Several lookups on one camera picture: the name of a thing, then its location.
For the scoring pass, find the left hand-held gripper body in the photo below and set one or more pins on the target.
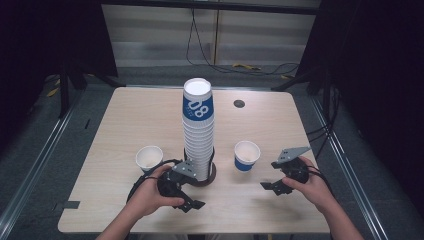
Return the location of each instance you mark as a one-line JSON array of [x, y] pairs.
[[171, 183]]

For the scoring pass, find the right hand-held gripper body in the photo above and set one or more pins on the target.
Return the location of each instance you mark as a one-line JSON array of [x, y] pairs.
[[295, 168]]

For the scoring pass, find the dark round cup holder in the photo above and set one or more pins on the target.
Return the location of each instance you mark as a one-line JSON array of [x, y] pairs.
[[210, 178]]

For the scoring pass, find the blue white paper cup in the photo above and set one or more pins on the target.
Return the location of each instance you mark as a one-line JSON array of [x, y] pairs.
[[149, 158], [246, 156]]

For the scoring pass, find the stack of paper cups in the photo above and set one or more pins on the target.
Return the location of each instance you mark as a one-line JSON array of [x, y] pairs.
[[199, 140]]

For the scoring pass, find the person's left hand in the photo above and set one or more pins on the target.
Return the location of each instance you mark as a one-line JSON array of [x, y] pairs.
[[146, 196]]

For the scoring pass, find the person's right hand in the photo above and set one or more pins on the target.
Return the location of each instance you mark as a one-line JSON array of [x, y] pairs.
[[313, 191]]

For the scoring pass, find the round dark table grommet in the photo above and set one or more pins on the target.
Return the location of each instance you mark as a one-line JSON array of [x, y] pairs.
[[239, 103]]

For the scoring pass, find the grey tape piece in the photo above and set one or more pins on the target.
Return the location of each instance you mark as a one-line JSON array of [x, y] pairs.
[[71, 204]]

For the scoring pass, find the yellow floor tape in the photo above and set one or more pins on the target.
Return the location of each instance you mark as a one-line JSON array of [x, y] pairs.
[[52, 92], [246, 66]]

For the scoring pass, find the dark curtain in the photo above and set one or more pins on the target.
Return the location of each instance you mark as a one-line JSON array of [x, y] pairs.
[[40, 50], [383, 83]]

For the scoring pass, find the black stand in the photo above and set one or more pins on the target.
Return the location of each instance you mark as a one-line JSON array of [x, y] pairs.
[[64, 96]]

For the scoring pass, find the dark overhead beam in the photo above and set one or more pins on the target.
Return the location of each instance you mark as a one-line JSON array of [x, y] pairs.
[[216, 6]]

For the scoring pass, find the metal floor rail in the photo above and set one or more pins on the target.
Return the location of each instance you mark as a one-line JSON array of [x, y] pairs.
[[340, 153], [40, 153]]

